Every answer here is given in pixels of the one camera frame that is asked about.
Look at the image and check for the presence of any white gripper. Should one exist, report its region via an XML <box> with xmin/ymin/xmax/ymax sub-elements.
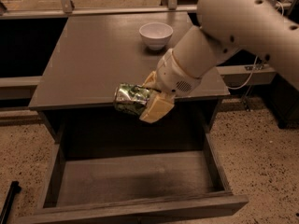
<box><xmin>139</xmin><ymin>49</ymin><xmax>201</xmax><ymax>123</ymax></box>

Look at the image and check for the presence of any crushed green soda can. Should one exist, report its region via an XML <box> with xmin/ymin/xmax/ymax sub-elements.
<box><xmin>113</xmin><ymin>83</ymin><xmax>153</xmax><ymax>116</ymax></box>

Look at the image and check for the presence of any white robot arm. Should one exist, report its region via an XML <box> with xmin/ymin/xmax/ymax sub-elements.
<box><xmin>140</xmin><ymin>0</ymin><xmax>299</xmax><ymax>123</ymax></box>

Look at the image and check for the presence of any open grey top drawer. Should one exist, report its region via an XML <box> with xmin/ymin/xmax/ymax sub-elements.
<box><xmin>17</xmin><ymin>133</ymin><xmax>249</xmax><ymax>224</ymax></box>

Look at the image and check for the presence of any white ceramic bowl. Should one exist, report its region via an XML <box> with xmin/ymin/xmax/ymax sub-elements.
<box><xmin>139</xmin><ymin>22</ymin><xmax>173</xmax><ymax>50</ymax></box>

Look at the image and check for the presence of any grey wooden cabinet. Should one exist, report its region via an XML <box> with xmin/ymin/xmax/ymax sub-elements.
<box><xmin>30</xmin><ymin>12</ymin><xmax>227</xmax><ymax>161</ymax></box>

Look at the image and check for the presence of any black bar on floor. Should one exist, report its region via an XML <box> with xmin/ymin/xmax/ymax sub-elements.
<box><xmin>0</xmin><ymin>181</ymin><xmax>21</xmax><ymax>224</ymax></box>

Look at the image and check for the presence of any white cable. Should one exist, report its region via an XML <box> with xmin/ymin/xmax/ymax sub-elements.
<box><xmin>226</xmin><ymin>0</ymin><xmax>286</xmax><ymax>91</ymax></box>

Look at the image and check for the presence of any grey metal railing frame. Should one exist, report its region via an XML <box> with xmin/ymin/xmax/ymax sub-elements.
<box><xmin>0</xmin><ymin>0</ymin><xmax>299</xmax><ymax>101</ymax></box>

